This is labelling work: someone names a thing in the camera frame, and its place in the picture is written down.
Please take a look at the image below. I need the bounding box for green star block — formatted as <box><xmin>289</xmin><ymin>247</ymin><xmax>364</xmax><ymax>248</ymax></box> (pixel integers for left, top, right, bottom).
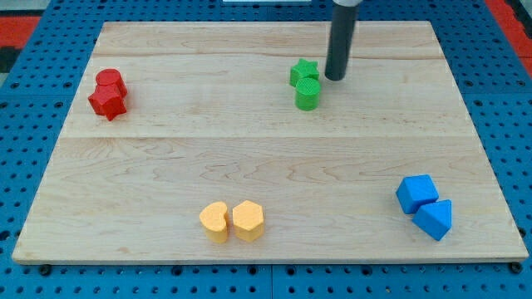
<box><xmin>289</xmin><ymin>58</ymin><xmax>319</xmax><ymax>87</ymax></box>

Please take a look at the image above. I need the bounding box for yellow heart block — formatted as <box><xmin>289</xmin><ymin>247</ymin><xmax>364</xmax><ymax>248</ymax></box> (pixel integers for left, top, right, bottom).
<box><xmin>199</xmin><ymin>201</ymin><xmax>229</xmax><ymax>243</ymax></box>

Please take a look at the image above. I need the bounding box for red star block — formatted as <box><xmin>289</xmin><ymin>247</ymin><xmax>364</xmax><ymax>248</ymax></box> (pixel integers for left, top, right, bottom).
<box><xmin>88</xmin><ymin>85</ymin><xmax>126</xmax><ymax>121</ymax></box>

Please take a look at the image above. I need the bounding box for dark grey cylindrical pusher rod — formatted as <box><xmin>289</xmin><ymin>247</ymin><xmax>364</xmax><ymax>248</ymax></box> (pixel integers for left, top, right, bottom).
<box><xmin>325</xmin><ymin>4</ymin><xmax>358</xmax><ymax>81</ymax></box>

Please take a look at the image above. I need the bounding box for blue perforated base mat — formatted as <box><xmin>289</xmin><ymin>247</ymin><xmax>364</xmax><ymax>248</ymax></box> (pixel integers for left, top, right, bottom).
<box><xmin>1</xmin><ymin>0</ymin><xmax>531</xmax><ymax>298</ymax></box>

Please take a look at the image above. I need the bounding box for red cylinder block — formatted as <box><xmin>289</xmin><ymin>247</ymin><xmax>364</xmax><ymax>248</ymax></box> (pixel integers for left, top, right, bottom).
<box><xmin>96</xmin><ymin>68</ymin><xmax>128</xmax><ymax>97</ymax></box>

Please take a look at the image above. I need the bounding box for silver rod mount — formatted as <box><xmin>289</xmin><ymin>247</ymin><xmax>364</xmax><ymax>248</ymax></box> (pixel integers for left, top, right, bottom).
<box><xmin>333</xmin><ymin>0</ymin><xmax>361</xmax><ymax>7</ymax></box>

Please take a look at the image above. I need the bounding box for green cylinder block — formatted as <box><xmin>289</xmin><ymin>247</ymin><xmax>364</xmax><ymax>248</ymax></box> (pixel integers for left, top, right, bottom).
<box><xmin>295</xmin><ymin>77</ymin><xmax>321</xmax><ymax>110</ymax></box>

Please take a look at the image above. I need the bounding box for yellow hexagon block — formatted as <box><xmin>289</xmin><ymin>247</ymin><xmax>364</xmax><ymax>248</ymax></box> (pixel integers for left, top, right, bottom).
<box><xmin>232</xmin><ymin>200</ymin><xmax>264</xmax><ymax>242</ymax></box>

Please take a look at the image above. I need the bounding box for blue cube block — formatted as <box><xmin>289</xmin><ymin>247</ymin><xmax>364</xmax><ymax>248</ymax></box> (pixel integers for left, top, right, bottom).
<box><xmin>396</xmin><ymin>174</ymin><xmax>439</xmax><ymax>214</ymax></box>

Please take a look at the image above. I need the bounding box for blue triangular prism block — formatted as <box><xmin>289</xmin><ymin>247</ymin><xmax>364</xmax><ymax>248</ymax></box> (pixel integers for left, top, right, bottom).
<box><xmin>412</xmin><ymin>199</ymin><xmax>452</xmax><ymax>241</ymax></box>

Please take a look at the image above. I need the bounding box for wooden board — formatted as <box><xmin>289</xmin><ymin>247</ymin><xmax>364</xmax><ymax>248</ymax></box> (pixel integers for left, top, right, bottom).
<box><xmin>12</xmin><ymin>21</ymin><xmax>529</xmax><ymax>265</ymax></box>

